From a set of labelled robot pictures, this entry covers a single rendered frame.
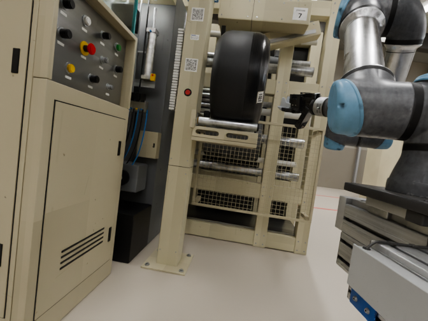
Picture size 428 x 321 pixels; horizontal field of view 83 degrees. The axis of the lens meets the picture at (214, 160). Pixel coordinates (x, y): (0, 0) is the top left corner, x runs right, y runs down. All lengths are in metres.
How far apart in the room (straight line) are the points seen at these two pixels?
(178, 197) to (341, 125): 1.11
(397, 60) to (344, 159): 7.54
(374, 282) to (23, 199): 0.93
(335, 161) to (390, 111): 7.76
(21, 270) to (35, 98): 0.54
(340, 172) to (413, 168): 7.84
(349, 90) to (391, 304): 0.37
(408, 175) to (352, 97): 0.18
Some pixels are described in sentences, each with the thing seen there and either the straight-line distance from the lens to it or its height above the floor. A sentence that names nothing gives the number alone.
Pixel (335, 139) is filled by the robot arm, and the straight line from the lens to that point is 1.02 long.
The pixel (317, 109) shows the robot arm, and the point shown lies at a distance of 1.05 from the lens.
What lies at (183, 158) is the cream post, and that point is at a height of 0.67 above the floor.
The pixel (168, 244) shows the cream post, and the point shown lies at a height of 0.14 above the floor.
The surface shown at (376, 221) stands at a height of 0.65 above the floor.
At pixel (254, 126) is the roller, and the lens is 1.34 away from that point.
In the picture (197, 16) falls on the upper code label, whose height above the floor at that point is 1.50.
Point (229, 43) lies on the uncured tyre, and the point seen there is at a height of 1.29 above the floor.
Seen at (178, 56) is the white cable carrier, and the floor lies 1.27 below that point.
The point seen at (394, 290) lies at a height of 0.61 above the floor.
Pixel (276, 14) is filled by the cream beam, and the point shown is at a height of 1.69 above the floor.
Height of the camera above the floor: 0.76
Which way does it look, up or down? 3 degrees down
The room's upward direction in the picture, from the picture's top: 8 degrees clockwise
